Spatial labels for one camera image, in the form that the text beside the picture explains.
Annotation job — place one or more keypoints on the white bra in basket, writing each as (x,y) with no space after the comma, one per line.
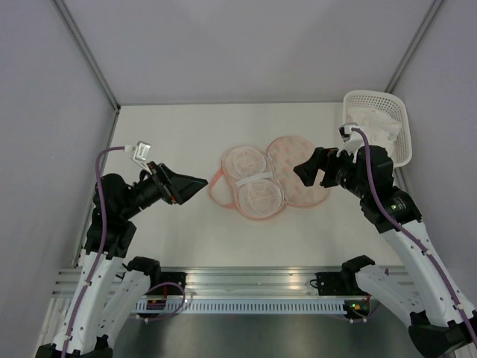
(379,127)

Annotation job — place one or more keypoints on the white perforated plastic basket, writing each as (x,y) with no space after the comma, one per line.
(393,106)

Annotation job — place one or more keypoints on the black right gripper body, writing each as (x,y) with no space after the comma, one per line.
(341,168)

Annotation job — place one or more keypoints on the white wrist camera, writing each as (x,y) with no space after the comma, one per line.
(352,140)
(138,154)

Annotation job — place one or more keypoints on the aluminium frame post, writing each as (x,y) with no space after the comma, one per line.
(75,33)
(423,29)

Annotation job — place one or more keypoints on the right aluminium frame post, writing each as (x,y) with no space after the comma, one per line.
(423,29)

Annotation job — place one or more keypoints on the white slotted cable duct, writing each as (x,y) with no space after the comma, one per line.
(254,307)

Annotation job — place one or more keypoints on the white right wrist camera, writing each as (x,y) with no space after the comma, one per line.
(352,140)

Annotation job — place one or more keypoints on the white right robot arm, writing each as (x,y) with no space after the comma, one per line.
(437,315)

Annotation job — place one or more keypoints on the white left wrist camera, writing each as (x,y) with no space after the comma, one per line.
(138,154)

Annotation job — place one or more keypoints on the floral mesh laundry bag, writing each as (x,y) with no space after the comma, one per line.
(259,184)

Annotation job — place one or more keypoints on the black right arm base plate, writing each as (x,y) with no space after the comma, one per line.
(331,283)

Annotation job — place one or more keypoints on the left aluminium frame post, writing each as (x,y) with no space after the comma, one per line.
(75,33)

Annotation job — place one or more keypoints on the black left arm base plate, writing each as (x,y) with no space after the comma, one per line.
(166,283)

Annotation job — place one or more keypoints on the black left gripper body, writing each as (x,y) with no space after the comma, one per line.
(151,189)

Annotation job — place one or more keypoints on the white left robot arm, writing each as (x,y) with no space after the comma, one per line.
(109,288)

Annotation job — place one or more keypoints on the aluminium mounting rail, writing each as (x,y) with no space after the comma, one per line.
(237,282)

